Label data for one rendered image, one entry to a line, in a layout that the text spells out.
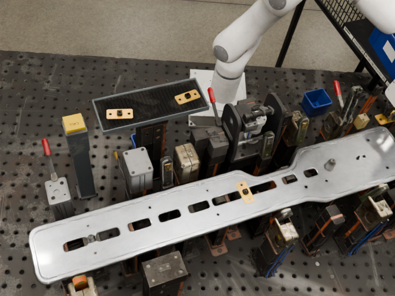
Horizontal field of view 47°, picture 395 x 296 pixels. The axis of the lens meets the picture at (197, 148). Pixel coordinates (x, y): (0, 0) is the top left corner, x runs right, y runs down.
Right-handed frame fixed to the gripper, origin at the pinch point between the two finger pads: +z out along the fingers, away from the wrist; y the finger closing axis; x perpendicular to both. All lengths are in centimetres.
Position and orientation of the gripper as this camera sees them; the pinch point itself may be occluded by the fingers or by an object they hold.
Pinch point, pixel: (391, 113)
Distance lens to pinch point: 158.8
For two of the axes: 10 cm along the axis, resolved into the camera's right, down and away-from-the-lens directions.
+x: 9.3, -2.5, 2.8
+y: 3.6, 8.0, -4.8
